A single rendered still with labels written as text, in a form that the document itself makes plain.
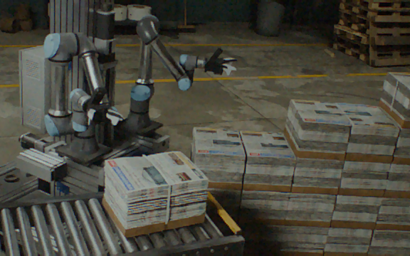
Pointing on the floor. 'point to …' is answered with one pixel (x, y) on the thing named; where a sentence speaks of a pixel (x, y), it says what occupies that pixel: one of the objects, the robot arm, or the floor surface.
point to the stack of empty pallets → (391, 8)
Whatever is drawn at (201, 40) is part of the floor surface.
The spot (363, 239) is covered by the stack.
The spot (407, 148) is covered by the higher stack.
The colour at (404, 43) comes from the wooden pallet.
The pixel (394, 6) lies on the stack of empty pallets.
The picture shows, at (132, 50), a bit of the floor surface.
